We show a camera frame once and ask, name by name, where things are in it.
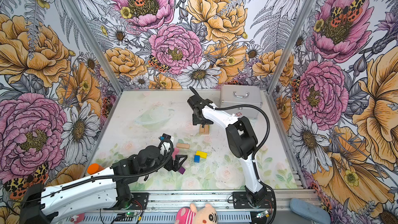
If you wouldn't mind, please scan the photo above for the pink wood block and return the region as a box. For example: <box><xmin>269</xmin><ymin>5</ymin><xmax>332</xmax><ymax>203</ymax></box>
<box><xmin>172</xmin><ymin>148</ymin><xmax>179</xmax><ymax>160</ymax></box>

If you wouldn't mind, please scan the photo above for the natural wood block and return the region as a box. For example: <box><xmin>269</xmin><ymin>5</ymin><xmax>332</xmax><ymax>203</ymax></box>
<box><xmin>176</xmin><ymin>143</ymin><xmax>190</xmax><ymax>149</ymax></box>
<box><xmin>200</xmin><ymin>124</ymin><xmax>210</xmax><ymax>135</ymax></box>

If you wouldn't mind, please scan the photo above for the yellow wood block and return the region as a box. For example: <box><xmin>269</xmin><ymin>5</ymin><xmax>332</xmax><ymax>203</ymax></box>
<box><xmin>195</xmin><ymin>150</ymin><xmax>207</xmax><ymax>159</ymax></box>

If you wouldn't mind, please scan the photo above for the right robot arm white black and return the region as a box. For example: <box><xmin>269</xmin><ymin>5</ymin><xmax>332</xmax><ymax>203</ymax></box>
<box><xmin>187</xmin><ymin>87</ymin><xmax>270</xmax><ymax>207</ymax></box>

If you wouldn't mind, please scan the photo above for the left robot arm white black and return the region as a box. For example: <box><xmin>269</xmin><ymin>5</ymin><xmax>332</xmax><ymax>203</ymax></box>
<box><xmin>19</xmin><ymin>142</ymin><xmax>188</xmax><ymax>224</ymax></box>

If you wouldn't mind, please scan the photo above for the purple wood block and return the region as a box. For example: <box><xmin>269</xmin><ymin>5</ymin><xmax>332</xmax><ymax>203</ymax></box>
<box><xmin>178</xmin><ymin>167</ymin><xmax>186</xmax><ymax>175</ymax></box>

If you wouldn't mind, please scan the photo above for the blue wood block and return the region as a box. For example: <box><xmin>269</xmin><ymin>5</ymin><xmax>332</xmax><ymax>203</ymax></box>
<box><xmin>194</xmin><ymin>155</ymin><xmax>201</xmax><ymax>163</ymax></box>

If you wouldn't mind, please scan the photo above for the silver aluminium case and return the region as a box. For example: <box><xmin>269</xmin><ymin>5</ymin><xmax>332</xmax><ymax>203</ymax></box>
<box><xmin>220</xmin><ymin>85</ymin><xmax>263</xmax><ymax>119</ymax></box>

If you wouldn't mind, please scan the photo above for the pink plush pig toy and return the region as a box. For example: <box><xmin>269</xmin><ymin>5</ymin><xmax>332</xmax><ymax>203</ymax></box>
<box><xmin>174</xmin><ymin>203</ymin><xmax>219</xmax><ymax>224</ymax></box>

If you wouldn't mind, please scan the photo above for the small pink toy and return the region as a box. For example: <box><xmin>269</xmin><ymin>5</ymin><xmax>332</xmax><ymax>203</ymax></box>
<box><xmin>69</xmin><ymin>213</ymin><xmax>85</xmax><ymax>224</ymax></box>

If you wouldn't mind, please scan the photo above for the blue grey cushion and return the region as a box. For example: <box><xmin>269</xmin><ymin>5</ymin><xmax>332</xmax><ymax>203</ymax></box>
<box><xmin>290</xmin><ymin>198</ymin><xmax>331</xmax><ymax>224</ymax></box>

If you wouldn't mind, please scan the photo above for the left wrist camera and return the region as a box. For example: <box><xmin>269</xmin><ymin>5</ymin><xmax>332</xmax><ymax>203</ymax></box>
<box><xmin>159</xmin><ymin>133</ymin><xmax>174</xmax><ymax>155</ymax></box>

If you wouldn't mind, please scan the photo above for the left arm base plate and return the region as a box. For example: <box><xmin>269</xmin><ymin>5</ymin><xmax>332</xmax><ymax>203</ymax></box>
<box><xmin>105</xmin><ymin>192</ymin><xmax>149</xmax><ymax>210</ymax></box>

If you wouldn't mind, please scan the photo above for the aluminium front rail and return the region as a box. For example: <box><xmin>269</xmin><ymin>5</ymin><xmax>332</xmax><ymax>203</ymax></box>
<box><xmin>55</xmin><ymin>189</ymin><xmax>321</xmax><ymax>224</ymax></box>

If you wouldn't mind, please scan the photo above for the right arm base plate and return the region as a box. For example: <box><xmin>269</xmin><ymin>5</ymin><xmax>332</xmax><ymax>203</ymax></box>
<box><xmin>232</xmin><ymin>191</ymin><xmax>276</xmax><ymax>209</ymax></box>

